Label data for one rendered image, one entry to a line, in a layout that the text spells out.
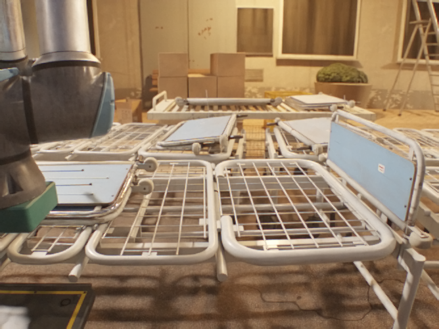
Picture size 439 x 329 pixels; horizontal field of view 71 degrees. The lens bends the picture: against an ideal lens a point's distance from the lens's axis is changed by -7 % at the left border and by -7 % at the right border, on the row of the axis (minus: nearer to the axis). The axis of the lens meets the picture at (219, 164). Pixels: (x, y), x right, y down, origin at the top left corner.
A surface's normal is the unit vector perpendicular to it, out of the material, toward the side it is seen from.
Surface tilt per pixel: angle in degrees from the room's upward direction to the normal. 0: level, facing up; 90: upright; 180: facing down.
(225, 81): 90
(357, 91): 101
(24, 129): 111
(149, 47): 90
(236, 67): 90
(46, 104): 75
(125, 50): 90
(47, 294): 0
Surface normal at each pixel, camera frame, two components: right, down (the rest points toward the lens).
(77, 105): 0.47, 0.09
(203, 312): 0.00, -0.95
